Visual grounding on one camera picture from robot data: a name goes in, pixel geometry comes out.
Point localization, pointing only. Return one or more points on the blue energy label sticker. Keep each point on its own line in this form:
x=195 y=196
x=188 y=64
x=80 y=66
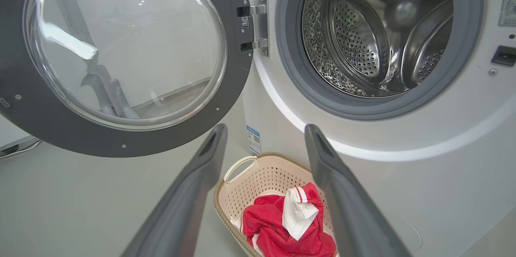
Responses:
x=254 y=140

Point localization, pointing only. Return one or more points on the cream perforated laundry basket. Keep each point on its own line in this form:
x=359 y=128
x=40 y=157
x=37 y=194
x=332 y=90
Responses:
x=258 y=176

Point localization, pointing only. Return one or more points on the white washing machine body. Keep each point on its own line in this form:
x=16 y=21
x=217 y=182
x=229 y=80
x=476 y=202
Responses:
x=443 y=160

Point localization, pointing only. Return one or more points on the silver door hinge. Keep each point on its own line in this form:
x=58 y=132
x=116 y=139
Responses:
x=261 y=23

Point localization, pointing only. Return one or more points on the red and white garment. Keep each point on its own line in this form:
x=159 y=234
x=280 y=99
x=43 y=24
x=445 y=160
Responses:
x=278 y=224

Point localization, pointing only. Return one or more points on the small silver screw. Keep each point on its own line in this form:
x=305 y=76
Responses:
x=493 y=72

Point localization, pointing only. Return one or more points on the steel perforated washer drum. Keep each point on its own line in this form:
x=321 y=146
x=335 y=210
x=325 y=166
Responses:
x=363 y=35

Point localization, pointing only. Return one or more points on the grey rubber door gasket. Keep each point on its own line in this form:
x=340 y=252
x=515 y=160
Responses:
x=290 y=47

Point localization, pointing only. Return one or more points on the black door latch socket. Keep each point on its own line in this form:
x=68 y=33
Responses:
x=504 y=56

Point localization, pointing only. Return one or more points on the round dark grey machine door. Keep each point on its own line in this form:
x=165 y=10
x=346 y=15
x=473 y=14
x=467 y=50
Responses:
x=121 y=140

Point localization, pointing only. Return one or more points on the round white filter cover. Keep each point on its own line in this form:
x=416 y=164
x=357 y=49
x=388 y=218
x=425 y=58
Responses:
x=417 y=233

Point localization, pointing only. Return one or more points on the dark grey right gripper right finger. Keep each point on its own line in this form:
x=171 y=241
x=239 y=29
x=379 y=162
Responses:
x=354 y=208

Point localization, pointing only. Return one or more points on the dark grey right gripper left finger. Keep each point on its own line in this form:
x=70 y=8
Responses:
x=181 y=204

